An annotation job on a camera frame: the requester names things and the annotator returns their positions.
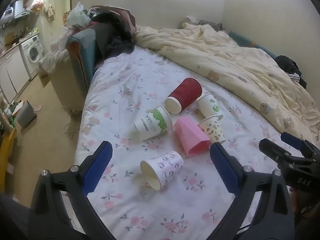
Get white cat print paper cup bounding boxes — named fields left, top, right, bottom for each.
left=140, top=151, right=184, bottom=191

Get small white green print cup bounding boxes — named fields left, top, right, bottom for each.
left=195, top=94, right=224, bottom=120

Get teal mat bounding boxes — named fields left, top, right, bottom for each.
left=229, top=31, right=278, bottom=60

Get cream bear print quilt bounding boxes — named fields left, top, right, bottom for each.
left=135, top=21, right=320, bottom=140

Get pink faceted cup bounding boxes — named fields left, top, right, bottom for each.
left=174, top=117, right=211, bottom=158

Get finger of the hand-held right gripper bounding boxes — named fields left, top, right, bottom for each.
left=280, top=132, right=320, bottom=159
left=259, top=138, right=304, bottom=163

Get hanging beige cloth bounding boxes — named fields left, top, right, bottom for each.
left=44, top=2, right=55, bottom=20

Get pile of dark clothes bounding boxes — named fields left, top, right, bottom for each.
left=89, top=5, right=137, bottom=63

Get large white green print cup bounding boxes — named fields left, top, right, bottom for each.
left=133, top=106, right=174, bottom=142

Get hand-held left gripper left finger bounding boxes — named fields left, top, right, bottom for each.
left=27, top=141, right=118, bottom=240

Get white plastic bag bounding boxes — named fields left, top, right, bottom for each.
left=65, top=2, right=91, bottom=27

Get grey waste bin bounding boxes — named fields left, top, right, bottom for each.
left=15, top=102, right=37, bottom=127

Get grey patterned blanket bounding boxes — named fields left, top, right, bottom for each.
left=179, top=16, right=223, bottom=32

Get black clothing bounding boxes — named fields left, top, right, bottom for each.
left=275, top=55, right=308, bottom=88

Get cardboard box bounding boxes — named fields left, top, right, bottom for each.
left=37, top=66, right=50, bottom=88

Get teal padded chair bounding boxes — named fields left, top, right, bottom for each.
left=65, top=28, right=105, bottom=90

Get white kitchen cabinets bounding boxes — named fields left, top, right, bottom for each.
left=0, top=46, right=30, bottom=100

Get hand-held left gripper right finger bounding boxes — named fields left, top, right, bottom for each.
left=209, top=142, right=295, bottom=240

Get red ripple paper cup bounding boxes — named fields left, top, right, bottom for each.
left=164, top=78, right=202, bottom=114

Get floral white bed sheet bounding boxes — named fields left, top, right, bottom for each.
left=74, top=46, right=310, bottom=240

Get white washing machine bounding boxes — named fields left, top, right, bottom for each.
left=19, top=34, right=45, bottom=78

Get range hood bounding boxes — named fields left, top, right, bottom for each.
left=14, top=10, right=32, bottom=19

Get white animal print paper cup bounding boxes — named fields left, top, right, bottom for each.
left=197, top=115, right=225, bottom=144

